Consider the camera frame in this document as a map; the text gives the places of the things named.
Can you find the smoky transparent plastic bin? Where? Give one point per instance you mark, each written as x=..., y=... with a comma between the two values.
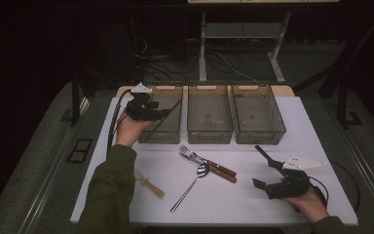
x=170, y=125
x=258, y=113
x=209, y=113

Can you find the black metal stand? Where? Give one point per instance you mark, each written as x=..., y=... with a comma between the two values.
x=342, y=107
x=75, y=104

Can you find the metal floor rail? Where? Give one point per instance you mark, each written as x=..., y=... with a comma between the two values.
x=55, y=162
x=370, y=175

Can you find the white metal desk frame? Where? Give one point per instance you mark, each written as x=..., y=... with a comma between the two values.
x=203, y=48

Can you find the black floor frame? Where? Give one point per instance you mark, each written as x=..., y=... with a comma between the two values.
x=79, y=150

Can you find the person's left hand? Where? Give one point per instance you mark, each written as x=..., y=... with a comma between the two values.
x=130, y=131

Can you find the person's right hand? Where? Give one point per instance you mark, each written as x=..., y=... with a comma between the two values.
x=311, y=206

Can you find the small light wooden spoon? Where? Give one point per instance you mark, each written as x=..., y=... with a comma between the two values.
x=154, y=191

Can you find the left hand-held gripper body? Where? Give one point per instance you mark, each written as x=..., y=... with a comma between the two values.
x=141, y=110

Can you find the long metal spoon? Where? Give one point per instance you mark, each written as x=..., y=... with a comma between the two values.
x=203, y=169

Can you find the black chopstick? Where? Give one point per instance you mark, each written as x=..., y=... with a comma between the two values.
x=261, y=152

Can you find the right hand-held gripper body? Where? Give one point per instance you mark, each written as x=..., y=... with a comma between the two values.
x=289, y=188

